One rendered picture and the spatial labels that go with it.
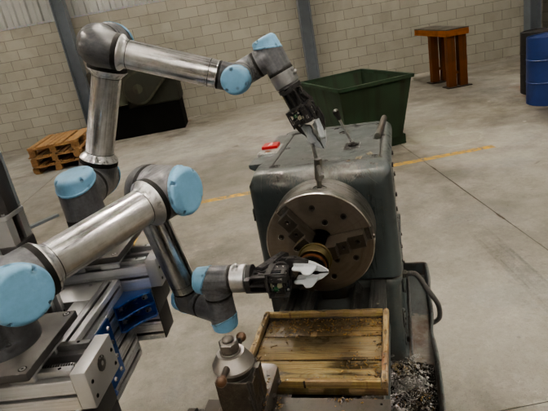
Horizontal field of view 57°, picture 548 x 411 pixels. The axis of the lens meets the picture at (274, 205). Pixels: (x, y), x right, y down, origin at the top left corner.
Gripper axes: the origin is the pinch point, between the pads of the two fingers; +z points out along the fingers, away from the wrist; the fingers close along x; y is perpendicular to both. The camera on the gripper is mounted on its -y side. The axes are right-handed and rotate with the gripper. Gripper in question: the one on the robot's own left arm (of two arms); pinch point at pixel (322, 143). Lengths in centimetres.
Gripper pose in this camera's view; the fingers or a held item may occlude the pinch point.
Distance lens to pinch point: 155.0
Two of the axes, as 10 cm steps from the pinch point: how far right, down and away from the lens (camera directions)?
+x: 8.4, -4.0, -3.7
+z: 4.9, 8.4, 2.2
